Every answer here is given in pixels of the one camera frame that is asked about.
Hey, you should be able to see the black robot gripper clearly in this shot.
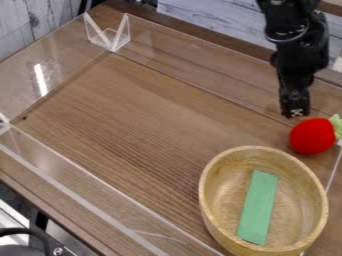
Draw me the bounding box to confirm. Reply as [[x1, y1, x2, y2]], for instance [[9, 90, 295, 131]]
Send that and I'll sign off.
[[268, 33, 329, 118]]

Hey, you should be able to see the red plush strawberry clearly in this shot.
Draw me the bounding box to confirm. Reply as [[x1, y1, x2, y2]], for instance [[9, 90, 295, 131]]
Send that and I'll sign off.
[[288, 114, 342, 154]]

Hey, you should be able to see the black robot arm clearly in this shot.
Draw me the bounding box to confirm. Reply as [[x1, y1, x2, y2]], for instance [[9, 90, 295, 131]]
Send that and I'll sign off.
[[256, 0, 330, 118]]

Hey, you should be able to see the wooden bowl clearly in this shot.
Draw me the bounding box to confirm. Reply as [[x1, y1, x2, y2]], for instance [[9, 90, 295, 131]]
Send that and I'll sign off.
[[198, 146, 329, 256]]

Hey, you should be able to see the green rectangular block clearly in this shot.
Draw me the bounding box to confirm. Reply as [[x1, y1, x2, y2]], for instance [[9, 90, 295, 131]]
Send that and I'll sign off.
[[236, 170, 278, 246]]

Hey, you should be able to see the clear acrylic tray enclosure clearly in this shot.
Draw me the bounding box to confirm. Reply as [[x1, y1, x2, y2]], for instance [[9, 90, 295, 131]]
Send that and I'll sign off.
[[0, 8, 342, 256]]

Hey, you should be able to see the clear acrylic corner bracket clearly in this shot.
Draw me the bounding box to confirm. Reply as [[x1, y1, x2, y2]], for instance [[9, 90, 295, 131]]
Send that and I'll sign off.
[[83, 13, 131, 52]]

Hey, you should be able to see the black metal table frame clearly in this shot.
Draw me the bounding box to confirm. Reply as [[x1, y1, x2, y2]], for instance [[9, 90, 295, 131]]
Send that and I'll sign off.
[[0, 182, 97, 256]]

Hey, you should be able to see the black cable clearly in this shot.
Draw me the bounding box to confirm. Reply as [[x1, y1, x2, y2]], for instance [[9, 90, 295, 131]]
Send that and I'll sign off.
[[0, 227, 52, 249]]

